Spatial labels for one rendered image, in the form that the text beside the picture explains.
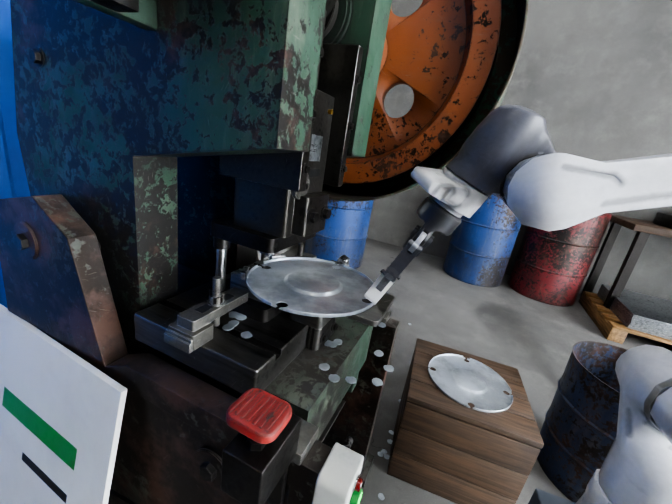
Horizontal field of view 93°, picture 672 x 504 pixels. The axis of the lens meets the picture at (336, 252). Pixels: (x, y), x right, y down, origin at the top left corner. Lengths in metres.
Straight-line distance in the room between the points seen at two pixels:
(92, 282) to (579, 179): 0.82
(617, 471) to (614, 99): 3.59
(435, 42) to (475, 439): 1.15
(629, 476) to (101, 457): 0.93
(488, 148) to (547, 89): 3.45
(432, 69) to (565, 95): 3.07
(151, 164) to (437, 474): 1.24
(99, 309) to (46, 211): 0.21
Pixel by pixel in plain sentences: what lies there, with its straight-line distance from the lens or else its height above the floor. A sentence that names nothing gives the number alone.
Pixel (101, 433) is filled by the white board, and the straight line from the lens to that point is 0.84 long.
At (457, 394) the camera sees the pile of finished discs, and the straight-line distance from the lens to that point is 1.24.
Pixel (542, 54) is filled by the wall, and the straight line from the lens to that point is 4.05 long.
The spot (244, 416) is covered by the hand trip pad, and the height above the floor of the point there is 0.76.
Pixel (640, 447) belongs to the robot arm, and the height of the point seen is 0.69.
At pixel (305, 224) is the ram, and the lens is 0.64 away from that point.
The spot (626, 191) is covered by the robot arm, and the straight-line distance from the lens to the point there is 0.52.
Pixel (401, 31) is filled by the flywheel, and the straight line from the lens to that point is 1.05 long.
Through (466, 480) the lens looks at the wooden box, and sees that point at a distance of 1.35.
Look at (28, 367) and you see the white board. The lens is 1.03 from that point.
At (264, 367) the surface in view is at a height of 0.70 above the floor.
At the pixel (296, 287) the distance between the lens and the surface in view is 0.67.
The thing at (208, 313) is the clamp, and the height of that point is 0.76.
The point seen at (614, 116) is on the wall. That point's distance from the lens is 4.07.
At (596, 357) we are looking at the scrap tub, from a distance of 1.77.
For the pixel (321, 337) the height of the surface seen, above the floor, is 0.68.
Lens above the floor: 1.08
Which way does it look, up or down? 18 degrees down
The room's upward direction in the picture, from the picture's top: 9 degrees clockwise
